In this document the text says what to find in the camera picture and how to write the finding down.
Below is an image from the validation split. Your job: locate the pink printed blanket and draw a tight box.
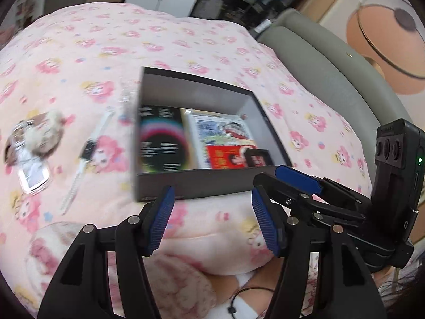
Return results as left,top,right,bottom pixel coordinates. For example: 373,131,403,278
0,2,372,306

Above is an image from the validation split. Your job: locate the black cardboard box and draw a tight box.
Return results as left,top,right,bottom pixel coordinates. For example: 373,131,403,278
134,66,293,203

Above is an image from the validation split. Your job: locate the clear glitter wrapper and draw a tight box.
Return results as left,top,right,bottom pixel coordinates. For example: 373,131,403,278
118,78,138,123

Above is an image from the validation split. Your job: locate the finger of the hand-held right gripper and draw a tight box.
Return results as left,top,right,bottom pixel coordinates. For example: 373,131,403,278
275,165,372,211
253,172,366,230

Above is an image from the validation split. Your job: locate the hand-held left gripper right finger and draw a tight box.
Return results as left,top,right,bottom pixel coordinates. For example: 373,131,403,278
251,188,387,319

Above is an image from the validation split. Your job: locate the white smartwatch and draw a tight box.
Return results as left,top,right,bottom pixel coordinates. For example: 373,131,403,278
60,106,115,215

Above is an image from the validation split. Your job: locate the person's dark hair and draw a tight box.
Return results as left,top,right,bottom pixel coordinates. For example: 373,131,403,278
375,262,425,319

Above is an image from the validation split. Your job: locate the colourful comic card pack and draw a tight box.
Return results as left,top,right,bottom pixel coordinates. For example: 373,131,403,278
186,114,258,168

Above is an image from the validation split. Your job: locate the small black framed card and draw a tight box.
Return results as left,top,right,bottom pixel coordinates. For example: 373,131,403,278
244,148,274,168

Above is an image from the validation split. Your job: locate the black cable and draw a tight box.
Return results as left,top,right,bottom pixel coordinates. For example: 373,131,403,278
227,286,276,316

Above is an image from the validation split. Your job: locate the red packet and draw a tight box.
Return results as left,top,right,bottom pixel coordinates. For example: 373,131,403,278
205,144,260,169

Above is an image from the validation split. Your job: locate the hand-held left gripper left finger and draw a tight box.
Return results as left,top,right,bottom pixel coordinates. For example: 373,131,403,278
37,185,176,319

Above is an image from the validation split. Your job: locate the black rainbow circle booklet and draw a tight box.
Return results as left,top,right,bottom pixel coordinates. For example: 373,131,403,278
138,106,195,173

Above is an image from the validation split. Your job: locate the clear case plush keychain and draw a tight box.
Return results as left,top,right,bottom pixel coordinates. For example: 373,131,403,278
3,111,67,195

